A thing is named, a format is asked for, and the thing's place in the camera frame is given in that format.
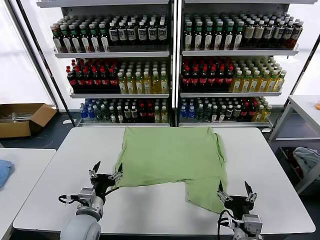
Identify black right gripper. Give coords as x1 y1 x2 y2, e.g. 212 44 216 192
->
216 179 258 217

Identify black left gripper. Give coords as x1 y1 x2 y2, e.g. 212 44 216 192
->
88 160 124 199

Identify green polo shirt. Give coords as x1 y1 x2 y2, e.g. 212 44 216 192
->
114 126 229 214

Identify black bottle white label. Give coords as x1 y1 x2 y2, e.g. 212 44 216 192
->
116 106 125 124
130 106 139 124
226 104 235 123
109 106 118 124
123 106 132 124
218 104 227 123
211 104 220 123
233 104 242 123

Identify blue water bottle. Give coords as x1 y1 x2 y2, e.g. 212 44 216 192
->
187 104 197 123
179 104 189 123
79 103 89 123
87 104 97 123

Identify red cloth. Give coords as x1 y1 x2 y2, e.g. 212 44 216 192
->
284 148 302 176

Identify red cap cola bottle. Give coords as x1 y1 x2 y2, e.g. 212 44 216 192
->
145 103 154 123
199 65 209 92
224 64 235 92
92 66 103 93
207 65 218 92
75 66 86 93
240 102 250 123
109 67 120 93
248 102 258 123
66 65 78 93
181 66 192 92
190 65 201 92
100 66 111 93
138 103 147 123
216 65 227 92
83 67 94 93

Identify grey-blue cloth pile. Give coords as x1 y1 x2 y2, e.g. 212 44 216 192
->
292 146 320 180

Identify clear plastic packets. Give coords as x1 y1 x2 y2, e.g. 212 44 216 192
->
11 111 35 123

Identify blue folded cloth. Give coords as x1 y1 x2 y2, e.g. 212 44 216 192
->
0 159 15 190

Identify brown cardboard box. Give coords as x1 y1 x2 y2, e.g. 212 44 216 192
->
0 102 58 139

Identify white grey-framed side table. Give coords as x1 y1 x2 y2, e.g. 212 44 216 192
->
268 94 320 196

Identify grey metal shelf unit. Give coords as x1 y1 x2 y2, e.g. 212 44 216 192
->
36 0 176 128
176 0 317 131

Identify green cap dark tea bottle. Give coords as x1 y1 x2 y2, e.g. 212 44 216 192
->
69 24 81 53
204 21 214 51
89 23 100 53
51 24 64 53
233 21 245 50
194 21 204 51
214 21 224 51
61 24 72 53
98 23 110 53
184 21 194 51
224 21 235 51
79 23 90 53

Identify dark bottle white blue label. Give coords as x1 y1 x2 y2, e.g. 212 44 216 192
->
108 21 119 46
137 21 148 46
289 19 304 49
281 20 295 49
263 20 276 48
117 21 128 46
147 20 158 46
126 21 137 46
157 20 168 46
272 20 285 48

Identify dark bottle beige label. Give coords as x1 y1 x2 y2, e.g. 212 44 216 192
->
253 20 266 48
243 22 256 48

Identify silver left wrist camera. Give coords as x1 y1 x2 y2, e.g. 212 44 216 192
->
78 187 97 204

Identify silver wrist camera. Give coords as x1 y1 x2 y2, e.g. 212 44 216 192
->
241 214 263 235
78 187 97 204

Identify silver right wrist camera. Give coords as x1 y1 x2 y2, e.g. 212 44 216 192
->
241 214 263 235

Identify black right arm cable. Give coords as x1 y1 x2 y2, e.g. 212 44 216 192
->
216 209 237 240

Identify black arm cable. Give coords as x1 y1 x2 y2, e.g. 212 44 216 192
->
58 193 81 205
216 209 237 240

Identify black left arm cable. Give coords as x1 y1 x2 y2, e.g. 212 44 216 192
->
58 193 81 205

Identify black window frame pole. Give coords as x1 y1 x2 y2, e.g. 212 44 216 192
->
6 0 77 127

